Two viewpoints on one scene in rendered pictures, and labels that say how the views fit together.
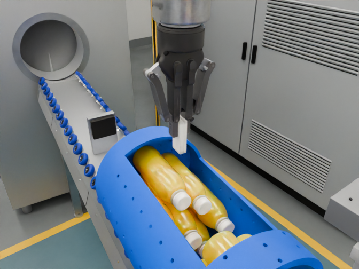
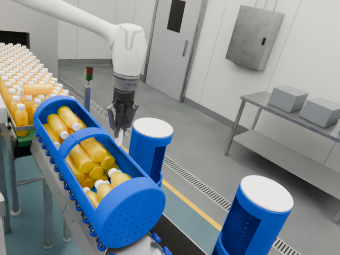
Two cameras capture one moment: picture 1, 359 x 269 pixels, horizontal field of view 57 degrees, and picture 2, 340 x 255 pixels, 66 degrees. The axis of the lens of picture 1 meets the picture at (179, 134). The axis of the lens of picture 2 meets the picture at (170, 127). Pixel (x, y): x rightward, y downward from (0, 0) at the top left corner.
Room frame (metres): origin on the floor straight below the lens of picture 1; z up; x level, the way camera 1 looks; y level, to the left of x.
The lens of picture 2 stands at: (1.42, -0.04, 1.84)
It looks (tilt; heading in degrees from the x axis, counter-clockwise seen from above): 26 degrees down; 166
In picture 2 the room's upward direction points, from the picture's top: 13 degrees clockwise
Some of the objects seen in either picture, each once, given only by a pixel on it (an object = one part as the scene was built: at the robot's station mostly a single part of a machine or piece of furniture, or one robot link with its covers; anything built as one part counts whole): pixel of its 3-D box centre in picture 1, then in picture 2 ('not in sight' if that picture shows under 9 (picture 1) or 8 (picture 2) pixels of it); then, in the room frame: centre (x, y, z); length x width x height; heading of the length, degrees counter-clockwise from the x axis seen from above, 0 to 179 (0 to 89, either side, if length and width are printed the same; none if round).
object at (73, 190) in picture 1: (71, 179); not in sight; (1.63, 0.69, 0.31); 0.06 x 0.06 x 0.63; 29
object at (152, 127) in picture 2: not in sight; (153, 127); (-0.17, 0.25, 1.03); 0.28 x 0.28 x 0.01
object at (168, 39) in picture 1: (180, 51); (123, 99); (0.53, 0.00, 1.48); 0.08 x 0.07 x 0.09; 119
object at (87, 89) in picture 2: not in sight; (84, 145); (-0.62, -0.24, 0.55); 0.04 x 0.04 x 1.10; 29
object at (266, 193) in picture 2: not in sight; (266, 192); (0.45, 0.81, 1.03); 0.28 x 0.28 x 0.01
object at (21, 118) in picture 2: not in sight; (21, 121); (-0.13, -0.57, 0.99); 0.07 x 0.07 x 0.19
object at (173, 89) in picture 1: (173, 91); (124, 116); (0.52, 0.01, 1.42); 0.04 x 0.01 x 0.11; 29
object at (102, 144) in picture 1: (103, 133); not in sight; (1.05, 0.28, 1.00); 0.10 x 0.04 x 0.15; 119
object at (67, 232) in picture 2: not in sight; (68, 210); (-0.08, -0.28, 0.31); 0.06 x 0.06 x 0.63; 29
